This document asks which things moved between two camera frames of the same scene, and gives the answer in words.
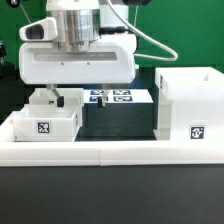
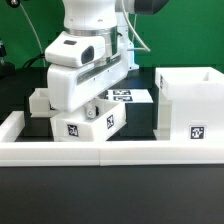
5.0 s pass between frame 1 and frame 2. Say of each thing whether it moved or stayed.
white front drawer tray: moved
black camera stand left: stayed
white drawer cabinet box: stayed
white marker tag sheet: stayed
